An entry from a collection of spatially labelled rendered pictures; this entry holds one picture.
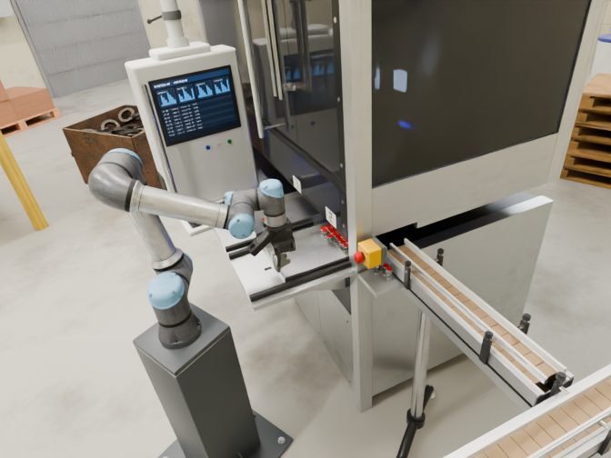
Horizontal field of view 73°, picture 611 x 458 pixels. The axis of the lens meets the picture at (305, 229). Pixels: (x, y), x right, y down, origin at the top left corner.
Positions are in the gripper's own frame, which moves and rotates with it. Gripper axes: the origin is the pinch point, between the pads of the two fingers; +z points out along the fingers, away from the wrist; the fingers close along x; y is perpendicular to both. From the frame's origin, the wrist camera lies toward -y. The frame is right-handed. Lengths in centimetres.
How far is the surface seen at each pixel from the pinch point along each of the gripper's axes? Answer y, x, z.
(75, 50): -104, 911, 13
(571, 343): 151, -29, 88
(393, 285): 34.4, -25.1, 2.9
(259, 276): -5.8, 3.9, 3.7
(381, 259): 31.6, -21.4, -7.3
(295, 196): 30, 54, 2
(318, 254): 19.4, 4.6, 2.9
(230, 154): 9, 91, -13
